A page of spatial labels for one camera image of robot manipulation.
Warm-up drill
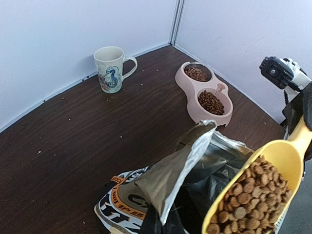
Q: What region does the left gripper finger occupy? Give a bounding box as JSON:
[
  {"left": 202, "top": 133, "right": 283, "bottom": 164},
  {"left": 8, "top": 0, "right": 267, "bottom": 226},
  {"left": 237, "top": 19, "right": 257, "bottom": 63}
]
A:
[{"left": 141, "top": 204, "right": 186, "bottom": 234}]

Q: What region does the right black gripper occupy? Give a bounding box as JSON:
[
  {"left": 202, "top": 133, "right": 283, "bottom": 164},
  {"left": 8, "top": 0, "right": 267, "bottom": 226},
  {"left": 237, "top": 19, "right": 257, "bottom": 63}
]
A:
[{"left": 281, "top": 81, "right": 312, "bottom": 159}]

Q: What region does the brown pet food bag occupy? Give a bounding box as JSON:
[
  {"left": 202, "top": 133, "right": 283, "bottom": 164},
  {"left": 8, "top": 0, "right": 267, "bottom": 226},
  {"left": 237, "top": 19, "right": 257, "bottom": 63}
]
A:
[{"left": 94, "top": 120, "right": 253, "bottom": 234}]

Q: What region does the pink double pet bowl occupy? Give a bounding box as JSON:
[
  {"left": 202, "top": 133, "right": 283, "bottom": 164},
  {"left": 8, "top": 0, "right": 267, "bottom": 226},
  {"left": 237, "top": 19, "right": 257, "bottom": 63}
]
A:
[{"left": 175, "top": 62, "right": 233, "bottom": 126}]

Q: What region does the yellow plastic scoop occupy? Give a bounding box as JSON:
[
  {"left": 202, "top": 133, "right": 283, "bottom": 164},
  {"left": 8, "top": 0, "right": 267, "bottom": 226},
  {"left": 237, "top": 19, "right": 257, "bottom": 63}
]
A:
[{"left": 202, "top": 118, "right": 312, "bottom": 234}]

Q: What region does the white patterned mug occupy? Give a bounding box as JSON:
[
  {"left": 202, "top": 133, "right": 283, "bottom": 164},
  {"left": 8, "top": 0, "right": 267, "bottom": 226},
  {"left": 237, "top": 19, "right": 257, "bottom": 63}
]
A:
[{"left": 93, "top": 46, "right": 138, "bottom": 94}]

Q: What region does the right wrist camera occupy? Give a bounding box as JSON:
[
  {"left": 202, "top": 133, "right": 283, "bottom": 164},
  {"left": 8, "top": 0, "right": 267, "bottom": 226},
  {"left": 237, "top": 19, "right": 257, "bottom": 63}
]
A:
[{"left": 259, "top": 56, "right": 312, "bottom": 92}]

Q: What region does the right aluminium frame post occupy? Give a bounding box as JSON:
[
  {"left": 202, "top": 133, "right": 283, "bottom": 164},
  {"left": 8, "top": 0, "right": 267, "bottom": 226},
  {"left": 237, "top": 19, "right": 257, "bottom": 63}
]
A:
[{"left": 168, "top": 0, "right": 185, "bottom": 47}]

